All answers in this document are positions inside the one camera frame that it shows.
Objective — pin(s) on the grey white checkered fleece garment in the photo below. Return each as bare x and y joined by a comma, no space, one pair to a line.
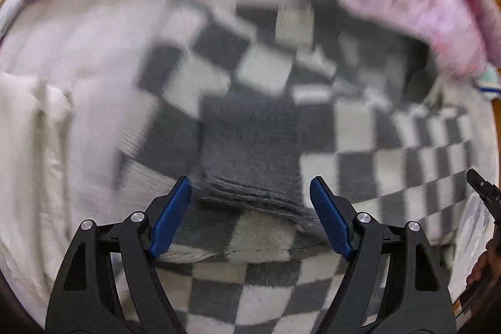
250,146

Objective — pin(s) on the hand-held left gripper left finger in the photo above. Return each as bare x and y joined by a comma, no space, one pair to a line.
172,212

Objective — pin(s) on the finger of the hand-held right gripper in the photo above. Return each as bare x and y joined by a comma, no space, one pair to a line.
484,190

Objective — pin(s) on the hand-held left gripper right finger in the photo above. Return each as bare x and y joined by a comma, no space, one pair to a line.
330,214

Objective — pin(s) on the person's right hand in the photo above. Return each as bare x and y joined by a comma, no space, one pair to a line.
480,266

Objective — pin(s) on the white bed sheet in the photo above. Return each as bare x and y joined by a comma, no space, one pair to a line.
78,64

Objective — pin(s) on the teal and white cloth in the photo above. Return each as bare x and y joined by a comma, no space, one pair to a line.
489,81

